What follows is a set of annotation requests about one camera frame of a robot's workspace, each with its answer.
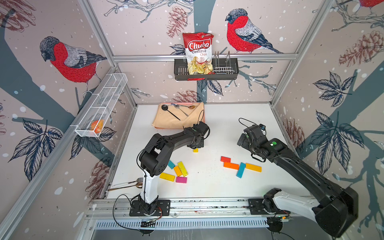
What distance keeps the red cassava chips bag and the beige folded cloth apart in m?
0.35

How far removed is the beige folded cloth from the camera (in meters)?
1.09

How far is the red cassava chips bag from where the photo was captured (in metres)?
0.83
